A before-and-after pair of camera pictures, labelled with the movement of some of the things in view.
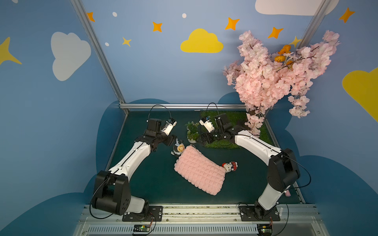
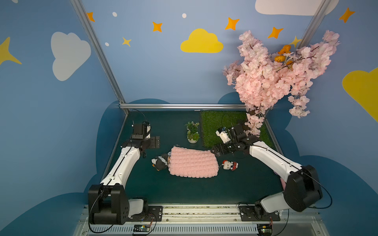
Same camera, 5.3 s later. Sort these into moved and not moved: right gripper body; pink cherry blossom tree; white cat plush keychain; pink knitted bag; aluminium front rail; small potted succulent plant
Moved: right gripper body; pink knitted bag
Not moved: aluminium front rail; white cat plush keychain; small potted succulent plant; pink cherry blossom tree
